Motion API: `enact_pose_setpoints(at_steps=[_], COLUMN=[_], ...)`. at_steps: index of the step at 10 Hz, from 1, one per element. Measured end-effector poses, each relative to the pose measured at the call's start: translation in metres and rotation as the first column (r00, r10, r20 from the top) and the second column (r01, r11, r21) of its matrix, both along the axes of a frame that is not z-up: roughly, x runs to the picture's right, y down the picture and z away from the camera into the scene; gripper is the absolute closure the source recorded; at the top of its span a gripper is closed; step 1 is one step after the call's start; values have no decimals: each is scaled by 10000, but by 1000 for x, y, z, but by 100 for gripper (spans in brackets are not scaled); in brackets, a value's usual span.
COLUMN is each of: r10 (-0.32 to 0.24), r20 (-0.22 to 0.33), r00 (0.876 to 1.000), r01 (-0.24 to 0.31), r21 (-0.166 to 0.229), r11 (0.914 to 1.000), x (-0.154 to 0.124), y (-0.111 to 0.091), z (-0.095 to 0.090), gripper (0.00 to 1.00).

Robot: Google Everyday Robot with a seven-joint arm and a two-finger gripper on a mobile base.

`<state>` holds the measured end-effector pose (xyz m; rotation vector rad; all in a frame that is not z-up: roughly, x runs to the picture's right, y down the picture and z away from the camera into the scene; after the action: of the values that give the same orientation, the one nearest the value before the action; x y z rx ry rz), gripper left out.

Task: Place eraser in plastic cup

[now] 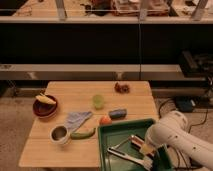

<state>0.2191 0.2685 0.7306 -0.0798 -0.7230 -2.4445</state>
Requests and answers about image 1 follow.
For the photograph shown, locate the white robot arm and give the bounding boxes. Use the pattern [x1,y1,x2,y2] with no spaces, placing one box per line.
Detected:
[140,111,213,171]

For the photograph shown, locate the green plastic cup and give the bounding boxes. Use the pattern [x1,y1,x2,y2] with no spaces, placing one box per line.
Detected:
[92,95,104,110]

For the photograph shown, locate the metal measuring cup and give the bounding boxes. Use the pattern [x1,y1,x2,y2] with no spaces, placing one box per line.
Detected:
[50,125,70,145]

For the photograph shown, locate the green plastic tray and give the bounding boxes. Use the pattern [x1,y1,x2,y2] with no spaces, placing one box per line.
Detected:
[98,119,155,171]

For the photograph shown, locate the metal spoon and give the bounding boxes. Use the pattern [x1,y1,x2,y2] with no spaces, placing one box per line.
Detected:
[109,135,134,149]

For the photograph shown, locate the orange tomato toy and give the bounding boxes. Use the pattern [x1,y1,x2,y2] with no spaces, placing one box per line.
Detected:
[99,115,112,125]

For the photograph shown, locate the green pepper toy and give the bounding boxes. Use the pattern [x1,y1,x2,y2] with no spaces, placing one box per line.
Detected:
[70,128,96,140]

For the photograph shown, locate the dark red berry cluster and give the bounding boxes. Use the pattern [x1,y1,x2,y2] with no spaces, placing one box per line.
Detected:
[114,83,130,94]

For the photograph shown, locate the grey blue cloth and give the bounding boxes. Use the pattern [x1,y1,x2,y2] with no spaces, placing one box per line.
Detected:
[65,112,92,132]

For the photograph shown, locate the wooden table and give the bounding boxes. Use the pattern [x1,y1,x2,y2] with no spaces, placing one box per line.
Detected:
[19,81,158,170]

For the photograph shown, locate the red bowl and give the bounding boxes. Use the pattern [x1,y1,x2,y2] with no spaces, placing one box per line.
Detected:
[32,95,58,119]

